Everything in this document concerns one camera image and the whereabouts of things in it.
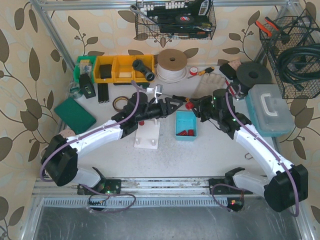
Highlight beige work glove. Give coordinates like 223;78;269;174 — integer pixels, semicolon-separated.
192;72;226;99

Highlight brown tape roll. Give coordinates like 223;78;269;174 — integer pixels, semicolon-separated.
112;96;129;112

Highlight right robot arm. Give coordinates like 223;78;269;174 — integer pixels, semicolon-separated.
189;88;309;217

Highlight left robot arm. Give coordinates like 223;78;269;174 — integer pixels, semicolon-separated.
39;92;184;188

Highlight teal spring tray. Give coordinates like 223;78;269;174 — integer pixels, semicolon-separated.
175;111;197;142

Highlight red spring in tray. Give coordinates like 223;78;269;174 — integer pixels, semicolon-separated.
177;129;195;137

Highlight long black screwdriver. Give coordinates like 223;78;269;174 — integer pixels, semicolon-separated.
162;93;190;103

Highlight red white tape roll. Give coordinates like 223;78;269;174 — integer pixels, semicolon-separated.
189;66;198;76

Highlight yellow black screwdriver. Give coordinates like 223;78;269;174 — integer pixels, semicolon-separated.
187;67;215;79

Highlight black pipe fitting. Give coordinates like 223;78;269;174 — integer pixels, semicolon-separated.
132;59;155;82

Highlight yellow bin right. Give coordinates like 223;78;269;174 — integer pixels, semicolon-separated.
132;54;155;83

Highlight yellow bin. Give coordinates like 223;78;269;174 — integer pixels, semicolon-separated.
111;55;135;85
93;55;116;84
132;54;155;83

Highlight black box with sponge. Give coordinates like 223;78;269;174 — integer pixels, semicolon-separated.
219;59;242;80

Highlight yellow bin middle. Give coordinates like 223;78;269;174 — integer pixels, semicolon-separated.
111;55;135;85

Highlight clear teal toolbox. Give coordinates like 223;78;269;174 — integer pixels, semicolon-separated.
245;84;295;137

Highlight yellow bin left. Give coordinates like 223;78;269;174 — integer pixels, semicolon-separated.
93;55;116;84

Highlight black box in bin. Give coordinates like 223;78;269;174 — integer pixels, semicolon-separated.
99;64;112;79

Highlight black meter device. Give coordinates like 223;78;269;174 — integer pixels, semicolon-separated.
79;73;96;99

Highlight green notebook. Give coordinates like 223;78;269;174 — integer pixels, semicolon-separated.
54;97;97;135

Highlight black tape roll in basket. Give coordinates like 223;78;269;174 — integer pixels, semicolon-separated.
175;14;195;25

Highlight glass jar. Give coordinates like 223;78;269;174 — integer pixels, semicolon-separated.
69;82;83;99

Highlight green bin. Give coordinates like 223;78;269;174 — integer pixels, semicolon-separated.
73;56;97;83

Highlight orange pliers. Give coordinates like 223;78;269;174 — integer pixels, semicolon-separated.
254;16;280;38

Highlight silver wrench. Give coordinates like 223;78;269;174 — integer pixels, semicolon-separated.
129;5;159;25

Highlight red handled hex key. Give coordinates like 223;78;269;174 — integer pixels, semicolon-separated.
225;79;247;101

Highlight white peg base plate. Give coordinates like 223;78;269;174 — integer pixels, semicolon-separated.
134;119;161;150

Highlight white cable spool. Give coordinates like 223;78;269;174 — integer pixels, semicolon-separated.
156;48;188;84

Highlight black rail block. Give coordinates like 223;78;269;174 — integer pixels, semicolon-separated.
97;83;110;104

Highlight wire basket top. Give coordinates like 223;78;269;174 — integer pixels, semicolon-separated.
129;0;216;43

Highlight wire basket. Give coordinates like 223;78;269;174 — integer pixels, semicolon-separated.
129;0;216;43
259;15;320;99

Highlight wire basket right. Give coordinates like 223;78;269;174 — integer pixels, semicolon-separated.
259;15;320;99

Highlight black hose coil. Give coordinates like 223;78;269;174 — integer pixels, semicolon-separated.
276;43;320;86

